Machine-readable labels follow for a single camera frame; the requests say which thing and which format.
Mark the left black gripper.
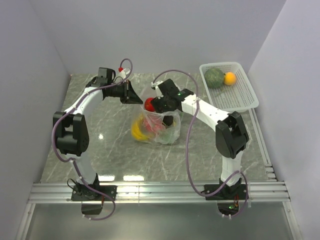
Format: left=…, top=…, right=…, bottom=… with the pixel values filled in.
left=108, top=80, right=143, bottom=105

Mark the bright red fake apple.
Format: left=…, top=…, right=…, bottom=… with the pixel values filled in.
left=144, top=97, right=156, bottom=112

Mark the clear plastic bag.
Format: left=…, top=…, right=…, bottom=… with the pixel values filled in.
left=130, top=106, right=181, bottom=145

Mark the yellow fake banana bunch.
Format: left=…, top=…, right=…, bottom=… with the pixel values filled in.
left=130, top=113, right=154, bottom=143

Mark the fake orange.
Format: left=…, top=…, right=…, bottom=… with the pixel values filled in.
left=223, top=72, right=237, bottom=86

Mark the dark red fake apple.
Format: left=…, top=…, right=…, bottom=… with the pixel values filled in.
left=162, top=115, right=174, bottom=128

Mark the pink fake dragon fruit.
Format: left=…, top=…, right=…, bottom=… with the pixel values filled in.
left=142, top=116, right=165, bottom=133

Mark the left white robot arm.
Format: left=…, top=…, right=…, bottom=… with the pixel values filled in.
left=51, top=67, right=143, bottom=201

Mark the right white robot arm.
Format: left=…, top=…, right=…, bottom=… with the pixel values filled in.
left=151, top=79, right=249, bottom=200

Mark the green fake melon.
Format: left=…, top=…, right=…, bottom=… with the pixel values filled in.
left=204, top=67, right=225, bottom=89

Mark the white plastic basket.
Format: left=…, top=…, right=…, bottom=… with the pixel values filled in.
left=199, top=62, right=259, bottom=113

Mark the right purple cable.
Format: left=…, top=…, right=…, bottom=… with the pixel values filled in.
left=152, top=69, right=250, bottom=219

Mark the purple cable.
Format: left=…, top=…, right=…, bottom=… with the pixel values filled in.
left=152, top=69, right=250, bottom=219
left=50, top=58, right=133, bottom=222

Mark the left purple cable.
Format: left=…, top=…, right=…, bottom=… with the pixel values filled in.
left=50, top=58, right=133, bottom=222

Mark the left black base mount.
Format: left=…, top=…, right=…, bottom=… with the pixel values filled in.
left=71, top=184, right=117, bottom=216

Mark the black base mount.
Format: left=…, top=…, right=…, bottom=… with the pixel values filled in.
left=71, top=184, right=117, bottom=216
left=205, top=183, right=249, bottom=218

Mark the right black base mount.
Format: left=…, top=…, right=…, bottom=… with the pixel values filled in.
left=205, top=183, right=249, bottom=218

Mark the aluminium rail frame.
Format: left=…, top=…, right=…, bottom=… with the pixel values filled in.
left=16, top=110, right=303, bottom=240

